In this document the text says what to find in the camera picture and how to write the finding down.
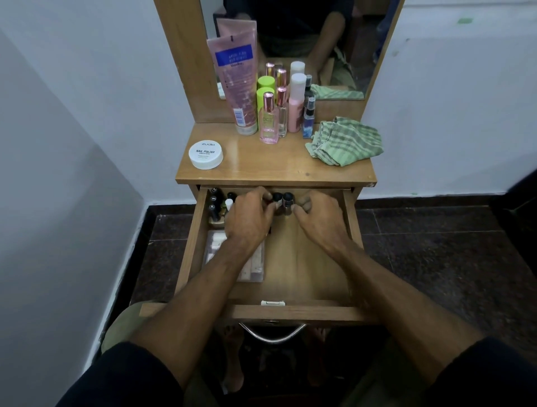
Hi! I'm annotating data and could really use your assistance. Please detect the person's right forearm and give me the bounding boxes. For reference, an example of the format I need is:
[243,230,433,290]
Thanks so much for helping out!
[335,241,486,385]

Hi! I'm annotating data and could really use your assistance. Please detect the lime green bottle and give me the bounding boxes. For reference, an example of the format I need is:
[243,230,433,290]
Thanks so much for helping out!
[256,87,276,114]

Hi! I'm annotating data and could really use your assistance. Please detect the wooden drawer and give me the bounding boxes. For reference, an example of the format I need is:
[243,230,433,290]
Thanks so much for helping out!
[139,185,380,327]

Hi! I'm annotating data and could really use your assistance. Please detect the person's black sleeve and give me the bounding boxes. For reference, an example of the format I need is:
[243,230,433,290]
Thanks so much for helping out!
[56,342,185,407]
[423,337,537,407]

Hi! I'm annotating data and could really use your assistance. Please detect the blue polish bottle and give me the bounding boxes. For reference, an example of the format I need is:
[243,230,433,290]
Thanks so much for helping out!
[302,97,316,140]

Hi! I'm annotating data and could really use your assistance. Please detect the person's black right sleeve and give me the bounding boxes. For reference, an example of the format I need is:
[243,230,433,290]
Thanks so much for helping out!
[423,337,537,407]

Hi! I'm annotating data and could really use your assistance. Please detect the person's left forearm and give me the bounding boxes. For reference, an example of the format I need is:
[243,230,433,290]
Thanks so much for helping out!
[130,243,252,391]

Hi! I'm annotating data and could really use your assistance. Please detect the pink spray bottle white cap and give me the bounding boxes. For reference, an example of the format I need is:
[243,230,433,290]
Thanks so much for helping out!
[288,73,308,134]

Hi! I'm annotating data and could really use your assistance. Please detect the pink cosmetic lotion tube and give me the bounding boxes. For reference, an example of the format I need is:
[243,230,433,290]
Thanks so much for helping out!
[206,30,259,136]

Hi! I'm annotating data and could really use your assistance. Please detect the slim clear perfume bottle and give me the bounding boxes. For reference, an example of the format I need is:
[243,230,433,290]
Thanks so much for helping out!
[276,86,289,138]

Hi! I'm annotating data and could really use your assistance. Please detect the wooden dressing table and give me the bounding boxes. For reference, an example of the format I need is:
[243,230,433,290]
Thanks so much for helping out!
[154,0,406,200]

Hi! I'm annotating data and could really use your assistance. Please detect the beige polish bottle black cap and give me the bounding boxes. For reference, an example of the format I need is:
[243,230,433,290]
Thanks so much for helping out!
[208,204,227,229]

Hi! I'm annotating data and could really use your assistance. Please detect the clear plastic compartment box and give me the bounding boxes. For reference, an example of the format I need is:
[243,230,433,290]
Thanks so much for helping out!
[202,229,266,283]

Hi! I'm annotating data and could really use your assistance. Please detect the person's right hand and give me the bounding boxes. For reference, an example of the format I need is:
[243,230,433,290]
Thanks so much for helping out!
[290,191,352,254]

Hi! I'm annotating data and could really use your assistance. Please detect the person's left hand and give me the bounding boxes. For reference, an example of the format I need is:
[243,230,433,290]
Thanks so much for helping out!
[224,186,277,257]

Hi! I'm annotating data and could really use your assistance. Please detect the dressing table mirror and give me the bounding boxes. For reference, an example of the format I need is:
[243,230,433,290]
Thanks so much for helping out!
[199,0,402,101]

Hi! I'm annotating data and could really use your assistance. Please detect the pink perfume bottle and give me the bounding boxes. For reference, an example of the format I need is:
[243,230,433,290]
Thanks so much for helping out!
[258,92,280,145]

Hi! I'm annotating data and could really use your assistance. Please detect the white nail polish remover jar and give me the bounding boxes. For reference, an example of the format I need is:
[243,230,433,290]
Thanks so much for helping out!
[188,140,224,171]

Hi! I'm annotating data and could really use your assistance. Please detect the person's olive green trousers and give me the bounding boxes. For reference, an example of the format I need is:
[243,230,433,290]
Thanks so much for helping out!
[100,301,428,407]

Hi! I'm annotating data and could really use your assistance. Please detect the person's black left sleeve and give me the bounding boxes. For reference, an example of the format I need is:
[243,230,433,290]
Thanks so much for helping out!
[56,342,185,407]

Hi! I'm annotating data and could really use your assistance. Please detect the person's left foot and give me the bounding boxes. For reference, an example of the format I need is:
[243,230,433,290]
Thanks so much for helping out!
[220,326,246,394]

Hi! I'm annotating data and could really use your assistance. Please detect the green striped cloth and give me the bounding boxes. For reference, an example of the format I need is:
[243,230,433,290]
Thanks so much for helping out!
[305,116,384,167]

